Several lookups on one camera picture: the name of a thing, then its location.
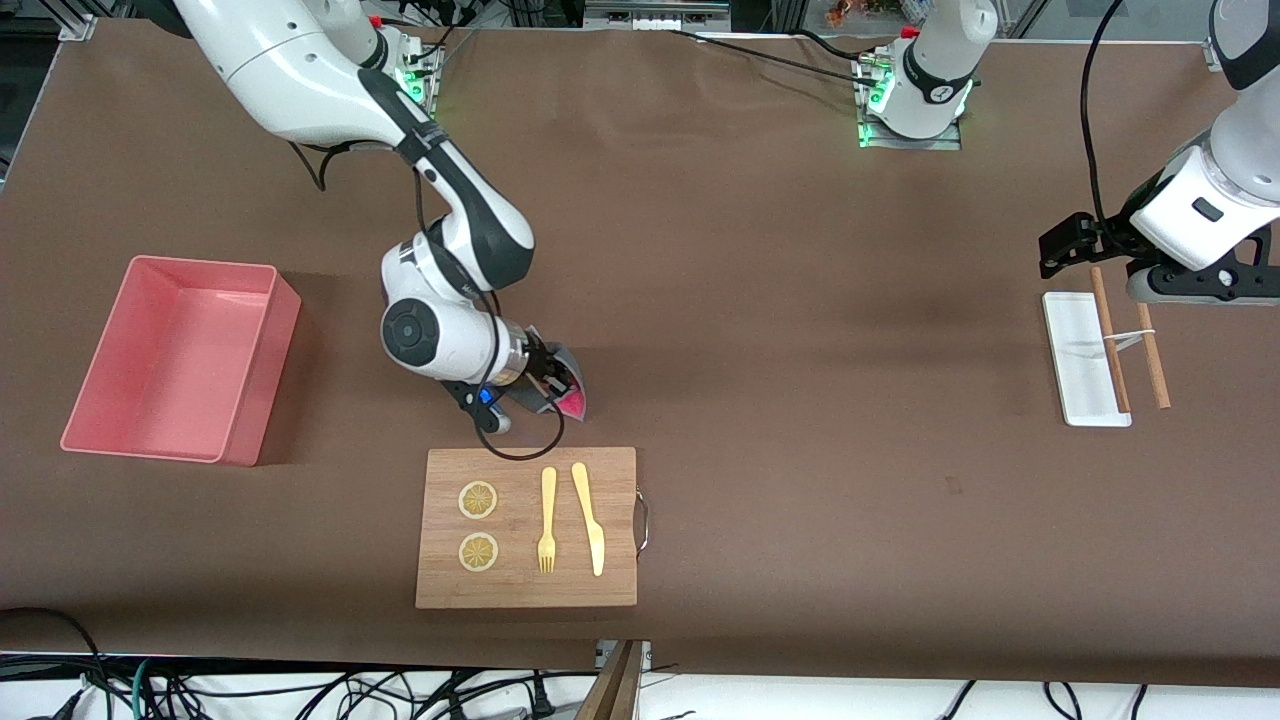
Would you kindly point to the aluminium frame bracket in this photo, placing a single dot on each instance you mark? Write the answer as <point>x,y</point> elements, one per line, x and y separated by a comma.
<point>78,25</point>
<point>1225,52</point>

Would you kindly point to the yellow plastic fork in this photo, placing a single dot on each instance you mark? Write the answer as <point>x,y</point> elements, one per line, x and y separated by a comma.
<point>548,500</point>

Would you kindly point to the grey power strip box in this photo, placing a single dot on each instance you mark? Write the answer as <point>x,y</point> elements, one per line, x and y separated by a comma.
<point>655,15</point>

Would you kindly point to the wooden plank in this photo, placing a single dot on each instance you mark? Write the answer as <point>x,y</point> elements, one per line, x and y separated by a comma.
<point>615,690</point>

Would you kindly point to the yellow plastic knife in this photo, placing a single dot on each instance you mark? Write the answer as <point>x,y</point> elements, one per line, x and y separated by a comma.
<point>590,520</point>

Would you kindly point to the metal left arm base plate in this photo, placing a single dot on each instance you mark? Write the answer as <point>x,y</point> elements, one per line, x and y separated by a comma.
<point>945,143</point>

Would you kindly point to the pink plastic bin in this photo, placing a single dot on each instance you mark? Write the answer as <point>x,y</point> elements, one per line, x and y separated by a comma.
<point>130,400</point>

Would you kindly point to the white rectangular tray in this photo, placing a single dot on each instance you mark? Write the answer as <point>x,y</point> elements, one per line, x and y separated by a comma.
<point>1075,350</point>

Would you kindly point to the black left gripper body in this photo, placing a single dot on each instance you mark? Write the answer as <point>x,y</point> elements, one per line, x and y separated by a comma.
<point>1113,236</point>

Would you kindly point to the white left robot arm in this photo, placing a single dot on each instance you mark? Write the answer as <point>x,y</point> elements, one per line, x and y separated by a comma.
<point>935,70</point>

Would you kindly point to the wooden cutting board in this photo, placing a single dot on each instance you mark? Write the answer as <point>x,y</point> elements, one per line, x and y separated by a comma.
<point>520,590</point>

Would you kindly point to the brown table cover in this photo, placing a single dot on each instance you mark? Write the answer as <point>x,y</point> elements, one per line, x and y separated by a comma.
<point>800,450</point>

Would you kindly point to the lemon slice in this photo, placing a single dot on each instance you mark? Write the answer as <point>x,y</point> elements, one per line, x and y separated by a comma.
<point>478,500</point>
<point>478,553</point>

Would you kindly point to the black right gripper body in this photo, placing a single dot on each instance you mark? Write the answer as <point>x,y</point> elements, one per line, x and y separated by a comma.
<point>540,366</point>

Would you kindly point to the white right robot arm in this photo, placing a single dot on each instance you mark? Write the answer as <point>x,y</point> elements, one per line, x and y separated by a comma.
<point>440,335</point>

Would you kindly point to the grey and pink cloth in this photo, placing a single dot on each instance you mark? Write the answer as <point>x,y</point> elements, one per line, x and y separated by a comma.
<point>572,405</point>

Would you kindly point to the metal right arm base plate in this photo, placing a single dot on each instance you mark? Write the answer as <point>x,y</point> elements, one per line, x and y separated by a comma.
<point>430,75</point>

